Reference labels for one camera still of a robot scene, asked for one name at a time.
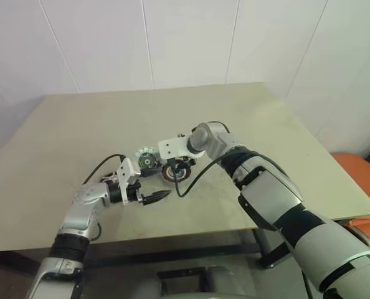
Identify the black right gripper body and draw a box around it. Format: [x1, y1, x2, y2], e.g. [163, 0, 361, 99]
[165, 156, 197, 171]

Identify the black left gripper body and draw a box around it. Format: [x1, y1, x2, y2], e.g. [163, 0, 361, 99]
[125, 179, 145, 206]

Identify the motor housing with red windings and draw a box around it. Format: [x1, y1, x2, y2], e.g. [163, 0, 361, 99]
[160, 161, 192, 183]

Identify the orange chair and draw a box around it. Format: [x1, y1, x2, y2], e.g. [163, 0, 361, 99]
[330, 151, 370, 250]

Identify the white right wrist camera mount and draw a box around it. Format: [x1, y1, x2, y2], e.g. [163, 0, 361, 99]
[158, 134, 205, 165]

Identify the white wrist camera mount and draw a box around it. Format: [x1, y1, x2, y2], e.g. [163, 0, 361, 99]
[158, 134, 205, 165]
[115, 158, 141, 206]

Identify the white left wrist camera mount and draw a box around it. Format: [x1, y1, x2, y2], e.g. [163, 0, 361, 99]
[115, 158, 141, 206]

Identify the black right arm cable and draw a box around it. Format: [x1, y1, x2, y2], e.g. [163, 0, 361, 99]
[171, 155, 225, 199]

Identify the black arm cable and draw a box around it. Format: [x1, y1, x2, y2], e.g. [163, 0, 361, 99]
[171, 155, 225, 199]
[82, 153, 126, 186]

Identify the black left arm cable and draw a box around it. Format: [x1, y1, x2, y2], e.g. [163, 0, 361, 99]
[82, 153, 126, 186]

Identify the black metal table frame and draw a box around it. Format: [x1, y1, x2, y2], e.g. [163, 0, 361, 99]
[0, 227, 294, 270]

